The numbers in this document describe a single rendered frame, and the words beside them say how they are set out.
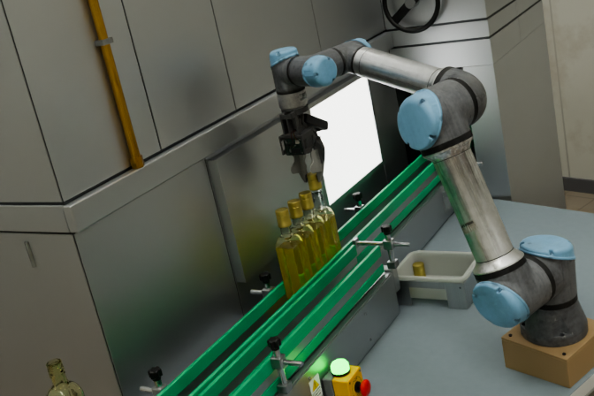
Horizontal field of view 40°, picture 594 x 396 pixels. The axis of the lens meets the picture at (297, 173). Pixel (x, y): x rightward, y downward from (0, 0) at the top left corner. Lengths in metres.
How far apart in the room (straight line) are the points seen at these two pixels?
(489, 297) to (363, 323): 0.46
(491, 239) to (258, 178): 0.71
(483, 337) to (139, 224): 0.92
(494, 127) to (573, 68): 1.96
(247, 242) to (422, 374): 0.55
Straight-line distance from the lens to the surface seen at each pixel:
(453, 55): 2.95
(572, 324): 1.97
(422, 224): 2.72
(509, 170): 3.04
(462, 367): 2.08
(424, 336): 2.23
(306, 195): 2.16
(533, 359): 2.00
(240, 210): 2.15
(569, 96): 4.95
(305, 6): 2.54
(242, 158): 2.15
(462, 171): 1.77
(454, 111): 1.76
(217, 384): 1.81
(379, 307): 2.24
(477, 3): 2.89
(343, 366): 1.97
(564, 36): 4.87
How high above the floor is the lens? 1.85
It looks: 17 degrees down
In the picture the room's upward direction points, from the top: 12 degrees counter-clockwise
